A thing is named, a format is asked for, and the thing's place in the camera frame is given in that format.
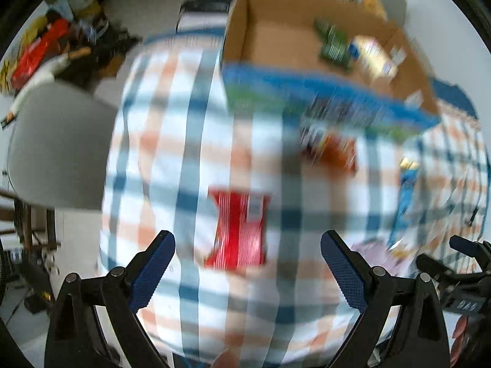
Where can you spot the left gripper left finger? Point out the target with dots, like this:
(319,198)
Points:
(75,335)

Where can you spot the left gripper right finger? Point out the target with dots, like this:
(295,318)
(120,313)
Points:
(419,337)

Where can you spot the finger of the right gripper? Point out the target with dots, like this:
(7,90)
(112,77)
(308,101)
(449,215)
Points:
(434,268)
(468,248)

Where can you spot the purple fluffy cloth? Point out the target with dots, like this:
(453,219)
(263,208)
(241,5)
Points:
(376,253)

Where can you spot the blue long snack packet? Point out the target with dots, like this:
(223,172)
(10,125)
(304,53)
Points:
(409,170)

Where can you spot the orange snack bag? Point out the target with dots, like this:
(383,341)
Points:
(328,147)

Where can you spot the red snack packet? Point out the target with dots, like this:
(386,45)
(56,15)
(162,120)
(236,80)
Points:
(240,230)

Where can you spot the person's right hand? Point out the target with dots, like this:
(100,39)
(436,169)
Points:
(459,335)

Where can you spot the person's left hand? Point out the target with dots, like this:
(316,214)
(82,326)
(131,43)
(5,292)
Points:
(226,359)

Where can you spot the wooden chair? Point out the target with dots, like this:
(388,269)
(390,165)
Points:
(34,239)

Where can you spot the plaid checkered tablecloth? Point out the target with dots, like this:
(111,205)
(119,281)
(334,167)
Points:
(174,139)

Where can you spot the grey chair left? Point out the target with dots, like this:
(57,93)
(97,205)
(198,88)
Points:
(59,147)

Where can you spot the yellow tissue pack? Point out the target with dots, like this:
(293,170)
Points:
(371,60)

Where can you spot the green snack packet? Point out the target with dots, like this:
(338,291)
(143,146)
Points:
(335,47)

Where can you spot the open cardboard box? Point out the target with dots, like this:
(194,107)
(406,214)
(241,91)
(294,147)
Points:
(270,64)

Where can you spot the yellow box on chair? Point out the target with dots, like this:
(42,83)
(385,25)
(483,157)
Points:
(374,7)

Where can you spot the white goose plush toy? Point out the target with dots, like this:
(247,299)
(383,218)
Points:
(46,73)

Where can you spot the pile of dark clutter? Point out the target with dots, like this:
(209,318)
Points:
(106,56)

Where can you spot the red plastic bag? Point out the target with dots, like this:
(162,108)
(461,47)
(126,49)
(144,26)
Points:
(33,56)

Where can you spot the yellow cloth pile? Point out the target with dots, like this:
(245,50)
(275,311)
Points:
(25,38)

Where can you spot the white padded chair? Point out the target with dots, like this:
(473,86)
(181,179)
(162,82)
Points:
(197,15)

